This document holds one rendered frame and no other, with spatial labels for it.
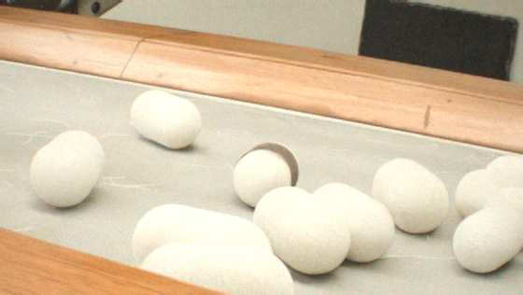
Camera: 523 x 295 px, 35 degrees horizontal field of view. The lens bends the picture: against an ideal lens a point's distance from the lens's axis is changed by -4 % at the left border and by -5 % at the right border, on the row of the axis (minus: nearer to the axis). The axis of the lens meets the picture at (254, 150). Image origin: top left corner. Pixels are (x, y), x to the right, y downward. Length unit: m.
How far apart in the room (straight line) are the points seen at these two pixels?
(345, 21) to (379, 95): 2.03
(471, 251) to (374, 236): 0.03
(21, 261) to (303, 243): 0.09
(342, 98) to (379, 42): 1.97
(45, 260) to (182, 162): 0.18
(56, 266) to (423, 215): 0.15
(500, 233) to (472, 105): 0.22
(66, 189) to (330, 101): 0.24
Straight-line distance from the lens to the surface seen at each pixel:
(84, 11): 0.97
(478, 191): 0.29
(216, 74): 0.49
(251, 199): 0.28
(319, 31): 2.53
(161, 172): 0.32
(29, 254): 0.16
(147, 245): 0.21
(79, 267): 0.16
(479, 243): 0.25
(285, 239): 0.23
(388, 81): 0.47
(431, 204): 0.27
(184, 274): 0.18
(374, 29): 2.44
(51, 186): 0.26
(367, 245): 0.24
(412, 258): 0.26
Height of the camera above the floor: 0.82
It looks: 13 degrees down
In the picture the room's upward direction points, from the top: 6 degrees clockwise
